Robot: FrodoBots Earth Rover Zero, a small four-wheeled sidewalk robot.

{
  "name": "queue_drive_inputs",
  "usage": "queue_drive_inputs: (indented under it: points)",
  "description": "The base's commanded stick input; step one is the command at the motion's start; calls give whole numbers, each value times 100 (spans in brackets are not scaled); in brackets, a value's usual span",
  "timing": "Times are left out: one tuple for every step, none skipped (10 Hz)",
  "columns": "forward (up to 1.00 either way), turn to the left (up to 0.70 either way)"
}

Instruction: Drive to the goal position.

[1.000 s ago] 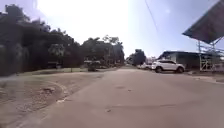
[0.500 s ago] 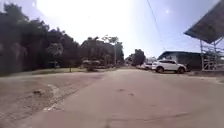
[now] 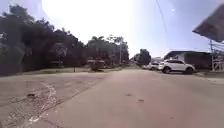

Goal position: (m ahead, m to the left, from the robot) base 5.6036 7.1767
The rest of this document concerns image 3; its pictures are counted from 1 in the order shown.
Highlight pale pole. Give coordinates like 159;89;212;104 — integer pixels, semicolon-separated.
118;41;123;66

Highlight dark tree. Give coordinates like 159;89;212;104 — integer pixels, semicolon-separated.
134;48;152;67

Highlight vehicle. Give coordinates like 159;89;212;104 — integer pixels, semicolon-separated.
141;61;161;71

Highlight grass strip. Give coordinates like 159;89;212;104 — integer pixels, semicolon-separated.
19;65;125;75

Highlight pale asphalt road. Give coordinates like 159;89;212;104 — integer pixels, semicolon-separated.
29;66;224;128

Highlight white car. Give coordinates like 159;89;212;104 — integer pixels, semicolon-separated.
157;58;197;75

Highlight long row of trees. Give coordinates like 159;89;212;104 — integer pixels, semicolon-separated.
0;4;131;77

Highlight dark low building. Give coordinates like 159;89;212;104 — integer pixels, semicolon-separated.
163;50;214;70

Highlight metal scaffold structure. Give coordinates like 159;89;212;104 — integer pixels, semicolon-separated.
208;39;224;73

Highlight dark canopy roof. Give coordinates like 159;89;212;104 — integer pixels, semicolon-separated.
192;3;224;44

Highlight overhead wires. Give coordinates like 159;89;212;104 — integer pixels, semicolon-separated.
154;0;172;48

